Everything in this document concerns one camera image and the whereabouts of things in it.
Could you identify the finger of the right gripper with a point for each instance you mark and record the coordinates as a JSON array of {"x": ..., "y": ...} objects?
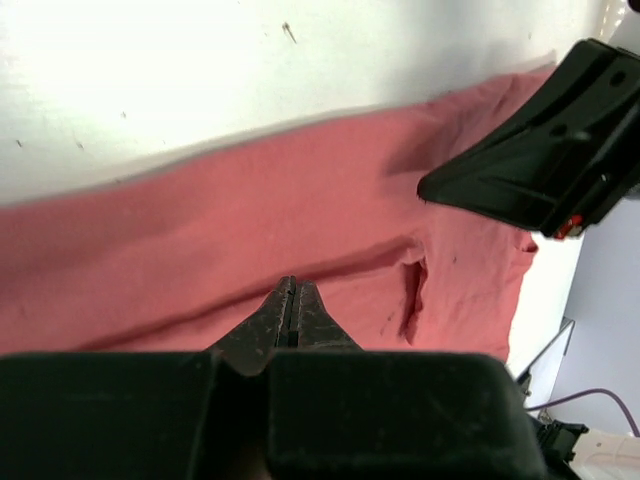
[{"x": 564, "y": 159}]

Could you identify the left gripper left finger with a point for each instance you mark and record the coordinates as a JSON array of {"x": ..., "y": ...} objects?
[{"x": 248, "y": 346}]

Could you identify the red t-shirt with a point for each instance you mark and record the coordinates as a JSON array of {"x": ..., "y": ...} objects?
[{"x": 176, "y": 260}]

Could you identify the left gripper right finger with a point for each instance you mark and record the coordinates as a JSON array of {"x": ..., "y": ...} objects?
[{"x": 314, "y": 328}]

